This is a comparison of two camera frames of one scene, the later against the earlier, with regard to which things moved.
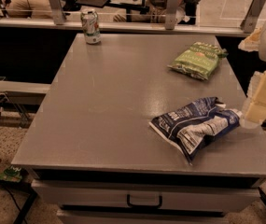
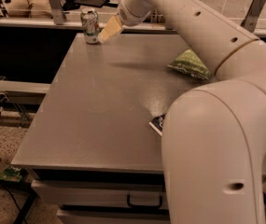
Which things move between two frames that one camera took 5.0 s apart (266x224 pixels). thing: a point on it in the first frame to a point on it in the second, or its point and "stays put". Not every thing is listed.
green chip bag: x=199 y=61 stays put
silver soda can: x=90 y=21 stays put
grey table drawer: x=146 y=196 stays put
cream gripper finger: x=265 y=92 to x=132 y=10
